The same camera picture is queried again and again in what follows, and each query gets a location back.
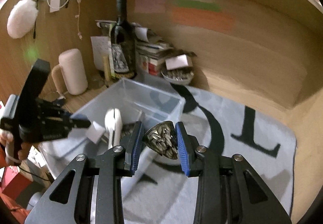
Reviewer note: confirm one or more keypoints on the stack of books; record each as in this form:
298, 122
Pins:
151, 54

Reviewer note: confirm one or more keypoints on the red box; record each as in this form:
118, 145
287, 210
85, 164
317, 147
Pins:
14, 183

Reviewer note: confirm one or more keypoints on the green sticky note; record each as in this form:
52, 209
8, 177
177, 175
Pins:
199, 4

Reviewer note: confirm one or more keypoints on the white fluffy pom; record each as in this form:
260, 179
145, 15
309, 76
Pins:
21, 18

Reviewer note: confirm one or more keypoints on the orange sticky note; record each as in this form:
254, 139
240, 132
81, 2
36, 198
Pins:
201, 20

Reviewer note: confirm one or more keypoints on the white hanging tag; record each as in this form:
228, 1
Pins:
55, 4

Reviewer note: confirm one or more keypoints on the person's left hand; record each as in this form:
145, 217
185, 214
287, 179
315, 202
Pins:
6, 143

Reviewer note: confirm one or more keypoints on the dark patterned shell clip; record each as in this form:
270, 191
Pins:
161, 138

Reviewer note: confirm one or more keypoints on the translucent plastic storage box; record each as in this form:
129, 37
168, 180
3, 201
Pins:
141, 92

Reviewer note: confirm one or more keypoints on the dark wine bottle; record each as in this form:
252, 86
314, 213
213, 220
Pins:
123, 47

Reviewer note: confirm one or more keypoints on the white card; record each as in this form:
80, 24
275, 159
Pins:
178, 62

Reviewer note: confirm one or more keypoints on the curled white paper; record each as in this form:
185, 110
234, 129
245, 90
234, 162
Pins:
142, 33

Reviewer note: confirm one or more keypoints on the white curved plastic object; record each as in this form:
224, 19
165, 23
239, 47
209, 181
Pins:
112, 123

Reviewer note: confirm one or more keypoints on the white bowl of stones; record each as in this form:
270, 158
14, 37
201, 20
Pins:
176, 78

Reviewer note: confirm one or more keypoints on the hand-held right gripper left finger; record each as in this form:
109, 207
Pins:
133, 148

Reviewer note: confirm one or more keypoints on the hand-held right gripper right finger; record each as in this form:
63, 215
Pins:
183, 148

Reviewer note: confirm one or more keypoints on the clear acrylic box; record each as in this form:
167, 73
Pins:
156, 110

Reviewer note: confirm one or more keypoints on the grey mat with black letters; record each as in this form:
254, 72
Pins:
227, 163

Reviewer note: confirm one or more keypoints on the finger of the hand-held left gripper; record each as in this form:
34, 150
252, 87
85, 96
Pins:
67, 131
80, 123

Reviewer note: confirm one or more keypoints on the cream candle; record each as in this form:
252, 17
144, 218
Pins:
106, 67

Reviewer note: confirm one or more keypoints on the pink sticky note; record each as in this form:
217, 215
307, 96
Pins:
151, 3

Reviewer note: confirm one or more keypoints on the white paper note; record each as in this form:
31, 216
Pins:
101, 49

